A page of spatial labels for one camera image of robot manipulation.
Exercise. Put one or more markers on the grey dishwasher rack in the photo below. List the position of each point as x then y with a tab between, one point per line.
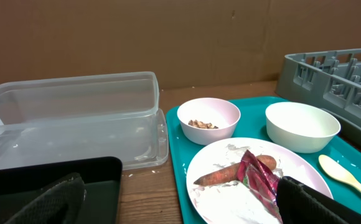
330	80

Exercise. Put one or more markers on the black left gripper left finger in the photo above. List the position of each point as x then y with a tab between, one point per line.
60	202

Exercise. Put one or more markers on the red snack wrapper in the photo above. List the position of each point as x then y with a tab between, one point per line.
261	181

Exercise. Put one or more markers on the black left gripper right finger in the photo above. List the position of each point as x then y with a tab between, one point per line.
300	204

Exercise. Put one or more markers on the teal serving tray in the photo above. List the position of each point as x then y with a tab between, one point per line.
253	125

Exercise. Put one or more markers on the pink round plate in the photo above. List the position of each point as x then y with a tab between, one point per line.
232	202

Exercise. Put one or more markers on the pink bowl with nuts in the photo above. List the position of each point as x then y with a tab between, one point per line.
222	114

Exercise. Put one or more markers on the clear plastic waste bin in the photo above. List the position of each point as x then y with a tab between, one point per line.
67	119

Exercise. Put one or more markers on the yellow plastic spoon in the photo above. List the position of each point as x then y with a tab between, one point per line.
337	172

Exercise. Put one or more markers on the black plastic tray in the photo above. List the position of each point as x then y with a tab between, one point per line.
102	178

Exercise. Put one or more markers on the pale green bowl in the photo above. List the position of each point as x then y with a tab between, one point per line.
299	127

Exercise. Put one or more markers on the orange carrot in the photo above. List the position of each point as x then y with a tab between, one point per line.
229	173

